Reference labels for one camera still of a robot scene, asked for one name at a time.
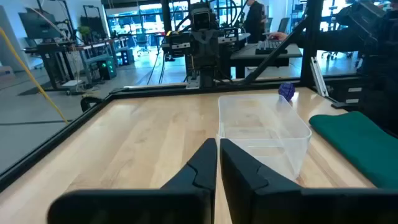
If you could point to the small potted plant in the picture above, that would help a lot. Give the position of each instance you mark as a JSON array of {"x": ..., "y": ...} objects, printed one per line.
[{"x": 84, "y": 32}]

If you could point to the white floor box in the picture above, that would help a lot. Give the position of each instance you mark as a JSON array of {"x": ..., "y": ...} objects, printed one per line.
[{"x": 72, "y": 85}]

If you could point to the black computer keyboard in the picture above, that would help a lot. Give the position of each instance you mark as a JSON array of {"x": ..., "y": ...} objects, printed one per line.
[{"x": 270, "y": 47}]

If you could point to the grey desk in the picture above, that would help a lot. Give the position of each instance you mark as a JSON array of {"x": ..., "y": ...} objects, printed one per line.
[{"x": 245, "y": 57}]

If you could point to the black table edge frame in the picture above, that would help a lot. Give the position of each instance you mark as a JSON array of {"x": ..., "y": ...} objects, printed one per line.
[{"x": 46, "y": 145}]

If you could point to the black frame post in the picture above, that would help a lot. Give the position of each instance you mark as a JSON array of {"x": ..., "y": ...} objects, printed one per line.
[{"x": 312, "y": 46}]

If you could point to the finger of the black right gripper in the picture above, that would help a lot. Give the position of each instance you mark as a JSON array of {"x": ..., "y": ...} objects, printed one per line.
[
  {"x": 197, "y": 49},
  {"x": 212, "y": 49}
]

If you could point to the black labelled drawer unit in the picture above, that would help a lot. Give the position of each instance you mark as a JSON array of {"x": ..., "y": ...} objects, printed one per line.
[{"x": 345, "y": 90}]

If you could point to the black computer tower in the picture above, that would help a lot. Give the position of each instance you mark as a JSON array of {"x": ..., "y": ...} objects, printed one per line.
[{"x": 127, "y": 56}]

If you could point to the black diagonal frame strut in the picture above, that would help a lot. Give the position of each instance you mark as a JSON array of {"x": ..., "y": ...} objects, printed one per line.
[{"x": 276, "y": 51}]

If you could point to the green cloth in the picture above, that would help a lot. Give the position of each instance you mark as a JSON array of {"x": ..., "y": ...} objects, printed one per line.
[{"x": 357, "y": 146}]

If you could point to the computer tower with green lights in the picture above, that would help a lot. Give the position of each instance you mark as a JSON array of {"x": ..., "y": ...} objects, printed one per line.
[{"x": 107, "y": 68}]

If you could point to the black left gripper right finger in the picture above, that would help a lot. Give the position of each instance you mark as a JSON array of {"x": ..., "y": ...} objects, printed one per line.
[{"x": 280, "y": 207}]

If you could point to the person's hand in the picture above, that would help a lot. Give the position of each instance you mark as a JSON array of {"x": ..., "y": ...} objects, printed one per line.
[{"x": 277, "y": 36}]

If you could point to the silver aluminium extrusion piece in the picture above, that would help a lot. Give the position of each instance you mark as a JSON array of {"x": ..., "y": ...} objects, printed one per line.
[{"x": 318, "y": 76}]

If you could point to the black standing desk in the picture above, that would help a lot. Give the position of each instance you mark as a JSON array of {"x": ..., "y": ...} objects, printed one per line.
[{"x": 56, "y": 53}]

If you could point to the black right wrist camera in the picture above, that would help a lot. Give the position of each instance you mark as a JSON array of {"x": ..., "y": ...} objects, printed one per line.
[{"x": 201, "y": 20}]

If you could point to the person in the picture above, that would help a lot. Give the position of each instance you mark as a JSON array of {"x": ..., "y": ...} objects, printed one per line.
[{"x": 255, "y": 21}]

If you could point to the purple toy grape bunch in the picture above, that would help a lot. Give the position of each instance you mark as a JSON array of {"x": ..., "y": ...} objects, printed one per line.
[{"x": 286, "y": 91}]

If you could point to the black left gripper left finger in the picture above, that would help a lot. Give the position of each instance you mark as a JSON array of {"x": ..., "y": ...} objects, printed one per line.
[{"x": 140, "y": 207}]

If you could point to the black monitor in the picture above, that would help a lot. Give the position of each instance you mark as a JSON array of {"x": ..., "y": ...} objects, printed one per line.
[{"x": 38, "y": 25}]

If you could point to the black corner bracket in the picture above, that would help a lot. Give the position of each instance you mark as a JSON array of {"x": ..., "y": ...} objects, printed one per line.
[{"x": 90, "y": 103}]

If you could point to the clear plastic tupperware container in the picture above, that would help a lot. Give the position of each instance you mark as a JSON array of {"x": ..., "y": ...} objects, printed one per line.
[{"x": 264, "y": 124}]

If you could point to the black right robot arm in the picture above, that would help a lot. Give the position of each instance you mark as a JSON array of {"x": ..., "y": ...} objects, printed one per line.
[{"x": 207, "y": 76}]

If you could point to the grey office chair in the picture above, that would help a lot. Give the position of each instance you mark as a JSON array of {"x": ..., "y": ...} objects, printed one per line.
[{"x": 283, "y": 25}]

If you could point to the blue office chair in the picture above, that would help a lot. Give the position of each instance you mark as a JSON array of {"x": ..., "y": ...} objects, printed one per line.
[{"x": 142, "y": 42}]

